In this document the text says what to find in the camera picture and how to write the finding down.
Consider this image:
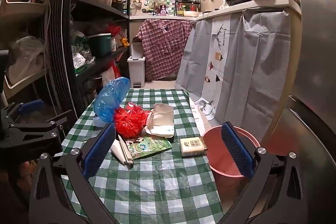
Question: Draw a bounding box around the grey deer print curtain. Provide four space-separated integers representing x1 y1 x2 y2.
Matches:
175 7 292 146

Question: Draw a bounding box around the green cooler box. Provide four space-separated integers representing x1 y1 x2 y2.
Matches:
88 33 112 56

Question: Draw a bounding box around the black spice rack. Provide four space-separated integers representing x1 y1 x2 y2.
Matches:
175 0 200 17

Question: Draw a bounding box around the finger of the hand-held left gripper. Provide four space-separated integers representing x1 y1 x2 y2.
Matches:
0 99 45 125
8 109 75 140

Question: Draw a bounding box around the red white plastic bag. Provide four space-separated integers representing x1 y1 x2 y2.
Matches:
101 59 121 83

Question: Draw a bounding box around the green checkered tablecloth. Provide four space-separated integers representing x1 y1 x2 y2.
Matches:
60 88 226 224

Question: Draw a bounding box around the steel faucet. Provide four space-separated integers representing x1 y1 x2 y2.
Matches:
146 0 158 14

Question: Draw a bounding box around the green plastic bag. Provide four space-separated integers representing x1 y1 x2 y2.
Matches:
72 30 91 54

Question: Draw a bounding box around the beige plastic basin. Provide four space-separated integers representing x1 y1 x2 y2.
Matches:
0 0 48 28

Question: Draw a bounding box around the beige tissue packet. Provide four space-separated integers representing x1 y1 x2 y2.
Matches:
179 136 208 157

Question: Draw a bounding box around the green white packet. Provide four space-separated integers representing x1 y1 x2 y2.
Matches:
72 52 88 75

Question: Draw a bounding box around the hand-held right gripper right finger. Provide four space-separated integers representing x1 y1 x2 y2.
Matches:
220 121 311 224

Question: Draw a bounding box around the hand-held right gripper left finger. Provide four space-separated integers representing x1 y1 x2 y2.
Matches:
28 123 120 224

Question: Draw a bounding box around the white pedal bin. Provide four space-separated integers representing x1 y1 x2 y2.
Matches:
127 42 146 88

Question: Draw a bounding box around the white paper wrapper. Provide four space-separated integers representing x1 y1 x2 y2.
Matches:
110 134 134 165

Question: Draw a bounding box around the green snack packet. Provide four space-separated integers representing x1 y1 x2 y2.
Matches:
125 135 172 160

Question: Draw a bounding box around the black shelf rack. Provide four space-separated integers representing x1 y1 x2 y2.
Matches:
70 0 132 119

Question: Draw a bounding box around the pink plastic bucket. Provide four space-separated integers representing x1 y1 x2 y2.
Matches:
203 126 261 178

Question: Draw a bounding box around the white paper carton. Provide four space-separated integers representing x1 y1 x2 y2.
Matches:
143 103 176 138

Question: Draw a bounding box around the white kitchen counter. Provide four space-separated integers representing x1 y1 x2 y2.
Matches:
130 0 301 22

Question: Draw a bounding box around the red plastic mesh bag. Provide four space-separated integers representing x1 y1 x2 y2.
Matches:
113 103 150 139

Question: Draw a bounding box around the red plaid shirt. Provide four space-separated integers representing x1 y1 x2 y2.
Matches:
133 19 195 82

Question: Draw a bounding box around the black ribbed panel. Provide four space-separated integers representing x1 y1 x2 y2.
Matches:
16 0 82 122

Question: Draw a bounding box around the blue plastic bag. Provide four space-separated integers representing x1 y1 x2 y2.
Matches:
94 76 131 123

